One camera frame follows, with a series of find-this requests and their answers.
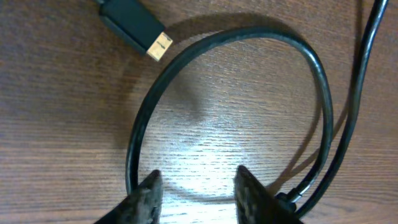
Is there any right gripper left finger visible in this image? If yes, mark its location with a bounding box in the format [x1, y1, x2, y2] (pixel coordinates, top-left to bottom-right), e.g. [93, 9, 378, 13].
[95, 170, 164, 224]

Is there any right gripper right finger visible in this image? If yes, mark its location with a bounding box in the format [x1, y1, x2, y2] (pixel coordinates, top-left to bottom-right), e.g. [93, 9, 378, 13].
[234, 166, 302, 224]

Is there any black USB cable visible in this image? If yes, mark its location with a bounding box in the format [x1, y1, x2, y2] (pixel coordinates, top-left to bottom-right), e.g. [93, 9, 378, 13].
[125, 26, 335, 212]
[93, 0, 174, 62]

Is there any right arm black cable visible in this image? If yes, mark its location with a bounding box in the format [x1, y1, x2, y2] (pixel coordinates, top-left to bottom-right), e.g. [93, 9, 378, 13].
[294, 0, 390, 218]

